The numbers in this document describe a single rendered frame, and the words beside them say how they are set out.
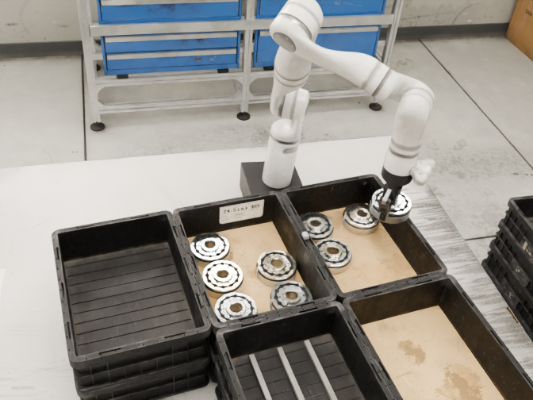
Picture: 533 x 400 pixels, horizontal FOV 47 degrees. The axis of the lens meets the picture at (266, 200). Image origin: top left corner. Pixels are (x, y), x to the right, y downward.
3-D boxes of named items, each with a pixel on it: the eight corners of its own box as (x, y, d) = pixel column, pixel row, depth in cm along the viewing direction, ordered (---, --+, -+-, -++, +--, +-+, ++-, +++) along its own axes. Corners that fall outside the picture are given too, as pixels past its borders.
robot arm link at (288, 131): (312, 84, 176) (302, 133, 187) (280, 77, 176) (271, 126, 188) (309, 101, 169) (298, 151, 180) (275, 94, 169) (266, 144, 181)
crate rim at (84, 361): (51, 237, 153) (50, 230, 151) (170, 215, 162) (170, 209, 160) (70, 371, 125) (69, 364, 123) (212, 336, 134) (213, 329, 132)
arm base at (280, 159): (261, 168, 197) (269, 125, 186) (289, 171, 198) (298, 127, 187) (262, 187, 190) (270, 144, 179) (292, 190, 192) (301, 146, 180)
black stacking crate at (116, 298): (58, 263, 159) (51, 232, 152) (171, 242, 168) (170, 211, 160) (77, 396, 132) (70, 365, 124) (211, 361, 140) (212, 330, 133)
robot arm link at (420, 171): (423, 188, 141) (430, 167, 136) (377, 171, 144) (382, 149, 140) (435, 167, 147) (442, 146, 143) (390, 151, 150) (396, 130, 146)
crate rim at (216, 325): (171, 215, 162) (170, 209, 160) (278, 196, 171) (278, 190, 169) (213, 336, 134) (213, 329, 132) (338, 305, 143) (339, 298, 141)
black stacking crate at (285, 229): (173, 241, 168) (171, 210, 160) (274, 222, 177) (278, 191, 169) (212, 361, 140) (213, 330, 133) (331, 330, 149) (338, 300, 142)
